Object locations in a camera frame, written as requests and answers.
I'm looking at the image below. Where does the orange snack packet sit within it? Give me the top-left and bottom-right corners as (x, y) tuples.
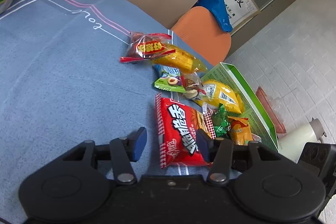
(228, 116), (253, 146)

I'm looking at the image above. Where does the red chips bag with mouth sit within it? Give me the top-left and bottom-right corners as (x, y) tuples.
(155, 93), (216, 168)

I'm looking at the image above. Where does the yellow snack bag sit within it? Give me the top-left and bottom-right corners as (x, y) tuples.
(193, 80), (245, 114)

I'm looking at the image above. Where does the green wrapped candy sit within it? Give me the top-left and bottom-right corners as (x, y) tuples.
(211, 104), (231, 138)

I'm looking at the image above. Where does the cream thermos jug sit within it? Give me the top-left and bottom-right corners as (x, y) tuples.
(278, 118), (326, 162)

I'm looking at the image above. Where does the green open cardboard box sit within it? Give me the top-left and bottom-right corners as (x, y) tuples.
(201, 62), (278, 151)

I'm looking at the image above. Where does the clear wrapped pastry snack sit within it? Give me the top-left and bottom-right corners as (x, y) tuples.
(181, 72), (206, 100)

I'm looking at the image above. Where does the small green candy packet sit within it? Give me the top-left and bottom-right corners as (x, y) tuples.
(153, 64), (186, 93)

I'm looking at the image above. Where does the yellow corn packet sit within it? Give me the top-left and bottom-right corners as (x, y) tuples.
(153, 43), (207, 73)

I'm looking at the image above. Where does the red dates snack packet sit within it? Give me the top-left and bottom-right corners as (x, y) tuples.
(120, 32), (176, 63)

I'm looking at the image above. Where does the right orange chair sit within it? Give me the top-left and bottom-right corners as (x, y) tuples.
(172, 7), (231, 66)

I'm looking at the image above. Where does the white poster with calligraphy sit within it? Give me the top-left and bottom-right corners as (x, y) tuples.
(224, 0), (260, 30)

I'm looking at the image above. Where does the blue plastic bag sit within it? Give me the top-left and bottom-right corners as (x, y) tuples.
(194, 0), (233, 33)

